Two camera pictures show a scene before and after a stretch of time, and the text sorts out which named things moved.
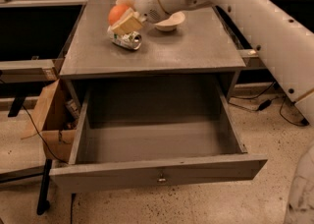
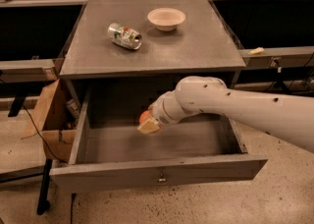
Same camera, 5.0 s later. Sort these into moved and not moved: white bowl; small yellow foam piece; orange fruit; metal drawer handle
Moved: orange fruit
Not moved: white bowl; metal drawer handle; small yellow foam piece
